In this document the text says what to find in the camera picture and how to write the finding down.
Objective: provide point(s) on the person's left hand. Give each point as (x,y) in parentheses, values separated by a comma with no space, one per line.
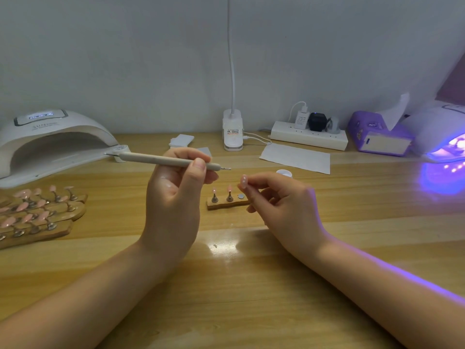
(171,210)

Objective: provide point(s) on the person's right hand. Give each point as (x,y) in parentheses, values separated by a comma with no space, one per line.
(290,214)

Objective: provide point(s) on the white gel jar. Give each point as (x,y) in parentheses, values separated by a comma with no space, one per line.
(284,173)

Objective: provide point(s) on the wooden nail holder strip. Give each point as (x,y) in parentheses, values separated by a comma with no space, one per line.
(225,204)

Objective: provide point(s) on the grey dotting pen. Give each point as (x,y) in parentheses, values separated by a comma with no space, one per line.
(142,158)

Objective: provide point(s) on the wooden stands with pink nails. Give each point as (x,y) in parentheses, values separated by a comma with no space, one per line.
(40,216)

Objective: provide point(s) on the white nail lamp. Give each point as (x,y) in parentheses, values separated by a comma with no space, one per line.
(436,128)
(51,136)

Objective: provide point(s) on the person's left forearm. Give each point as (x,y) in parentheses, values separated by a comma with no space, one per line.
(72,305)

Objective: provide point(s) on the person's right forearm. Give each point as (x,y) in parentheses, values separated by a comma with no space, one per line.
(392,298)

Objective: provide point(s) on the white desk lamp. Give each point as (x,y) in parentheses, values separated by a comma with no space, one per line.
(233,131)

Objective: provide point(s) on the white paper sheet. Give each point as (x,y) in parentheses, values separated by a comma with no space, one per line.
(295,158)

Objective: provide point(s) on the small white paper square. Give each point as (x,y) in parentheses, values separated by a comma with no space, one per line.
(206,151)

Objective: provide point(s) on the stack of white cotton pads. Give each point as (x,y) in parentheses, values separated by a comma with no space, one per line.
(181,140)

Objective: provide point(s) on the small closed white jar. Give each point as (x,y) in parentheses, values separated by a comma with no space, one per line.
(123,149)

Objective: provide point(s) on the white power strip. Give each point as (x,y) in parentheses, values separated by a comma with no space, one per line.
(309,136)

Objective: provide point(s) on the white charger plug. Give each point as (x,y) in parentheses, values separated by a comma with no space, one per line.
(301,120)

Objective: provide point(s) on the black plug adapter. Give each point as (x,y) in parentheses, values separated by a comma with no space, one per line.
(317,122)

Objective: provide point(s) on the grey plug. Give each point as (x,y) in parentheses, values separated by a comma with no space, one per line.
(333,126)

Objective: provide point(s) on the purple tissue box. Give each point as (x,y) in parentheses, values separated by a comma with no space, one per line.
(365,133)

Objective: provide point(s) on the white tissue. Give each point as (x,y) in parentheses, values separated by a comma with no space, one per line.
(396,112)

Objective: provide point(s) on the brown wooden board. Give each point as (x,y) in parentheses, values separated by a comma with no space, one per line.
(452,80)

